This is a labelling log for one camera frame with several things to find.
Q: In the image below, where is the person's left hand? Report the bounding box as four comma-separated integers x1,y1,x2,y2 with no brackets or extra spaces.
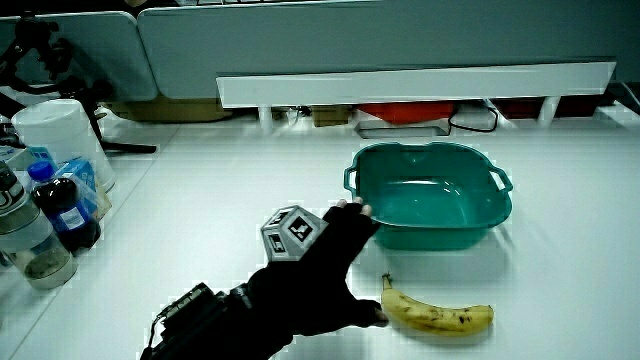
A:
247,197,390,337

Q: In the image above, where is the yellow banana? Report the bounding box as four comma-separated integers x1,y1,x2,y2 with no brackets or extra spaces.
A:
380,272,496,337

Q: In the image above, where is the person's left forearm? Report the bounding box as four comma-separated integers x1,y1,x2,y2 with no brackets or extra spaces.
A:
139,281,296,360

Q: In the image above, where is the white desk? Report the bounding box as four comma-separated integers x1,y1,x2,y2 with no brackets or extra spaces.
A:
0,98,640,360

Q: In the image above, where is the grey desk partition panel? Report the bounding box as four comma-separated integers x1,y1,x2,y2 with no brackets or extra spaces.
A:
136,0,640,101
0,10,160,104

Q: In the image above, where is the teal plastic basin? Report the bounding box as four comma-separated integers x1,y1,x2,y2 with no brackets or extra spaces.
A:
342,141,515,252

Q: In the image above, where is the small brown box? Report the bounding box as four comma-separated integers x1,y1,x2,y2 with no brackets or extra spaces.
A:
310,105,352,128

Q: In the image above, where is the flat white tray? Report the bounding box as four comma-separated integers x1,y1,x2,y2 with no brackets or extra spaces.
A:
353,118,452,141

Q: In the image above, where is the orange object under shelf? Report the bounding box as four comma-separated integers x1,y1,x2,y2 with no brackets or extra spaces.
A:
356,101,456,126

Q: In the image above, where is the white monitor riser shelf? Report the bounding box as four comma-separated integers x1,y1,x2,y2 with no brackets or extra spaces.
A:
215,61,618,136

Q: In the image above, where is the brown cardboard box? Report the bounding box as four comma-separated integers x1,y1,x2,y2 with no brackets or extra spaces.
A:
106,96,234,124

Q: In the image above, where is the blue carton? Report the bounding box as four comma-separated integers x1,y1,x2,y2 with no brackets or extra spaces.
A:
53,157,113,222

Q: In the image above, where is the dark bottle with blue cap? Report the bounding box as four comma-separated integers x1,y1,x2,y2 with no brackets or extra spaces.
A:
26,160,103,257

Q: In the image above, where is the clear plastic bottle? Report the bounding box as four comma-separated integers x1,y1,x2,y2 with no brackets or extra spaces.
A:
0,160,79,292

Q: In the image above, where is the white paper cup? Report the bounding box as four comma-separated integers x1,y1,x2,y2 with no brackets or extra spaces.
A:
10,98,117,194

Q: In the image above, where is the black cable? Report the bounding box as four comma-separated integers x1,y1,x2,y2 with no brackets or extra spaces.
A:
446,104,501,135

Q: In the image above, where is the black articulated camera stand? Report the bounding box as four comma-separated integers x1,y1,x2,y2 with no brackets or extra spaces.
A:
0,12,159,155

